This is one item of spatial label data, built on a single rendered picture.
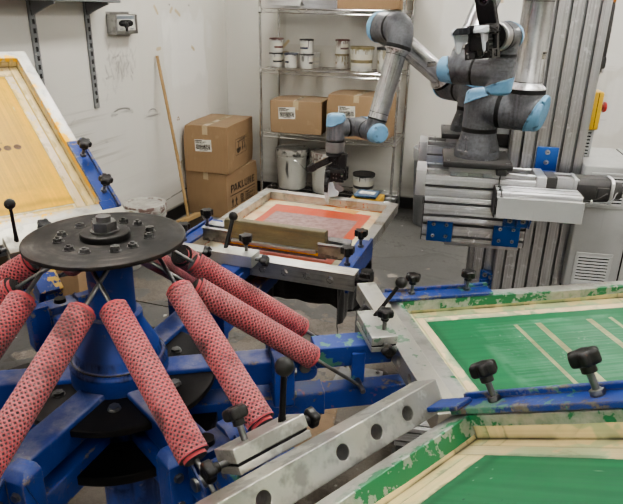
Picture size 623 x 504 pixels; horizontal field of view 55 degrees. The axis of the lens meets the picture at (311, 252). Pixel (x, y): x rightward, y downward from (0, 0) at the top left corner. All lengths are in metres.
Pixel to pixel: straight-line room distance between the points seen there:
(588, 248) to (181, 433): 1.79
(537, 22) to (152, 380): 1.54
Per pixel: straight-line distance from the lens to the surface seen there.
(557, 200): 2.07
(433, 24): 5.46
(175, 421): 0.96
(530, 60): 2.05
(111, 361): 1.23
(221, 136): 5.15
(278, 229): 1.97
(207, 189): 5.35
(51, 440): 1.17
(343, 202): 2.49
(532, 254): 2.44
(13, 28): 3.91
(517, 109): 2.05
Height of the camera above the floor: 1.71
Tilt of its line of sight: 22 degrees down
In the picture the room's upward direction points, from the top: 1 degrees clockwise
